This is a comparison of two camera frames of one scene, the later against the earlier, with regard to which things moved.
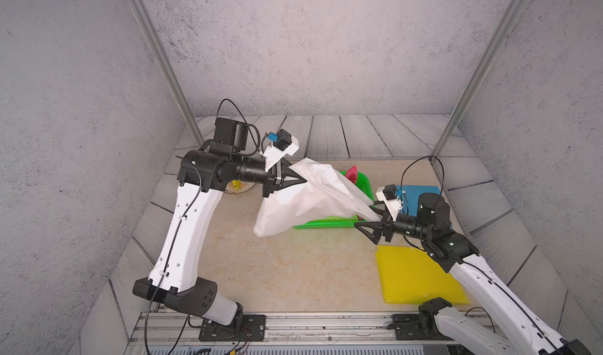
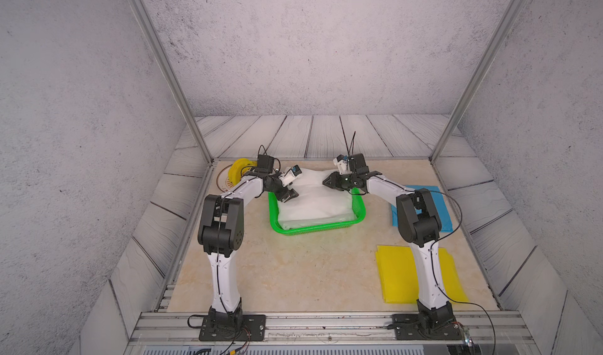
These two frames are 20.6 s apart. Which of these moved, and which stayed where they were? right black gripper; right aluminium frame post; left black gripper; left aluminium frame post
Moved: left black gripper; right black gripper
Stayed: right aluminium frame post; left aluminium frame post
